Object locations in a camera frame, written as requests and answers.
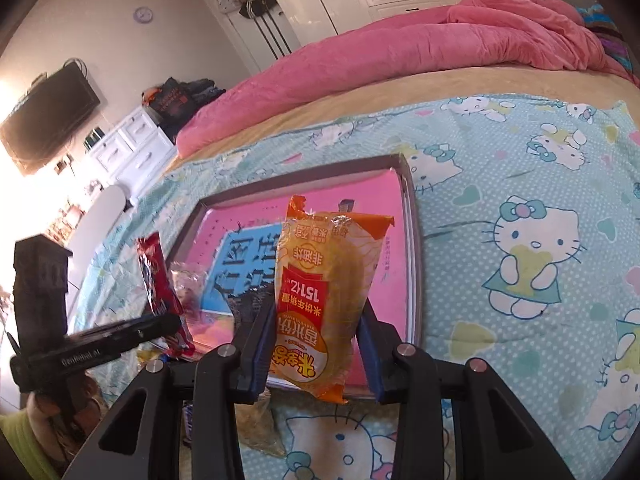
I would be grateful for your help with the white drawer dresser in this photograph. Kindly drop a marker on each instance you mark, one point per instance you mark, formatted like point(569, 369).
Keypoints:
point(135, 145)

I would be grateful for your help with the clear packet beige snack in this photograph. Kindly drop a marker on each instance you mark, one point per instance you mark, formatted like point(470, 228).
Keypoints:
point(257, 425)

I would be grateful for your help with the yellow snack packet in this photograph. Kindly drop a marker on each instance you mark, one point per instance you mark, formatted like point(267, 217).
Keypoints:
point(147, 354)

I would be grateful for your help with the black bag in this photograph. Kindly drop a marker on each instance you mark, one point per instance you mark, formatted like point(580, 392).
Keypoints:
point(175, 105)

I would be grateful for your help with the person's left hand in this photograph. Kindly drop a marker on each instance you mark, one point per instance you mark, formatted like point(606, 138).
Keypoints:
point(47, 410)

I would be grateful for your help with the person's left forearm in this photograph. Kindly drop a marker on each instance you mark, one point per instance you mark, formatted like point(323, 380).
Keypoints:
point(25, 442)

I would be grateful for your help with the orange rice cracker packet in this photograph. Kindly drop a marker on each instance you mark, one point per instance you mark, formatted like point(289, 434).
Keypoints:
point(320, 280)

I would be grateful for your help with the cartoon cat printed bed sheet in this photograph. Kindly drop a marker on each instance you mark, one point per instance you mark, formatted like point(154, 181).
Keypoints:
point(500, 160)

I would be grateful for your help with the clear candy packet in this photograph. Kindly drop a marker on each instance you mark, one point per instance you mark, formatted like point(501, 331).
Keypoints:
point(187, 285)

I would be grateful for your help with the white door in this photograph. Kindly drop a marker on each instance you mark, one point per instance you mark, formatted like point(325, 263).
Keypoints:
point(240, 45)

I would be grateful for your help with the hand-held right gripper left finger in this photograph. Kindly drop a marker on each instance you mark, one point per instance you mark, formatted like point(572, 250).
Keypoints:
point(262, 340)

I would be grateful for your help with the wall television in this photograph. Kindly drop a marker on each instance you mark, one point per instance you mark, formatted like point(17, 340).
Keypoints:
point(45, 115)

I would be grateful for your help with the round wall clock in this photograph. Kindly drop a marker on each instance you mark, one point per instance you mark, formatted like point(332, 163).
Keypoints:
point(143, 14)

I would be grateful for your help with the red snack packet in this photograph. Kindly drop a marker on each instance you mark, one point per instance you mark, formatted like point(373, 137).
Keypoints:
point(152, 275)

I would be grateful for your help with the white chair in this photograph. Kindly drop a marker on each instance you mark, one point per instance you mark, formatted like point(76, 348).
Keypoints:
point(100, 220)

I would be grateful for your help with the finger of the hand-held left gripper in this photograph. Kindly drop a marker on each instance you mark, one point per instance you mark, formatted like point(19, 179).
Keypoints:
point(155, 329)

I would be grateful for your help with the grey cardboard box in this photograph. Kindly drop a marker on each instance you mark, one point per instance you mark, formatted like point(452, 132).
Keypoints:
point(418, 290)

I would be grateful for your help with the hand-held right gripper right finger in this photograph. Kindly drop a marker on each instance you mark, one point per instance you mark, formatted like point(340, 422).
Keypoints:
point(370, 355)

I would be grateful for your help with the colourful striped pillow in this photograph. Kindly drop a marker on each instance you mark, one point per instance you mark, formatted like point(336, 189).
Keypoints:
point(610, 40)

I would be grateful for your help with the pink quilt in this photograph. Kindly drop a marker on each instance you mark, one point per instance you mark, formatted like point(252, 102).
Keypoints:
point(400, 40)

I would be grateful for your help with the beige mattress cover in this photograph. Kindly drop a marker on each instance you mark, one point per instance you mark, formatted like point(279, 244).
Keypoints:
point(400, 90)

